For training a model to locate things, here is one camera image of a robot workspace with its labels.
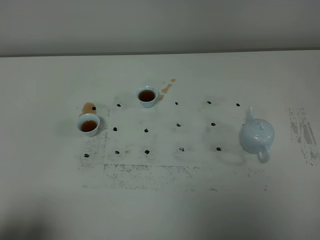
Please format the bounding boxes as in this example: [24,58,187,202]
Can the light blue teacup, front left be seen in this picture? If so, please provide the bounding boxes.
[76,113,101,137]

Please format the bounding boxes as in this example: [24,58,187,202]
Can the light blue teacup, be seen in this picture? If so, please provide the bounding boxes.
[136,85,159,108]
[76,113,101,137]

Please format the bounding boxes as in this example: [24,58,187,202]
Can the light blue porcelain teapot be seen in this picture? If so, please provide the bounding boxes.
[239,106,275,163]

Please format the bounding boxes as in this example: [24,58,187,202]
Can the light blue teacup, back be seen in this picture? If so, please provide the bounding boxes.
[136,85,159,108]

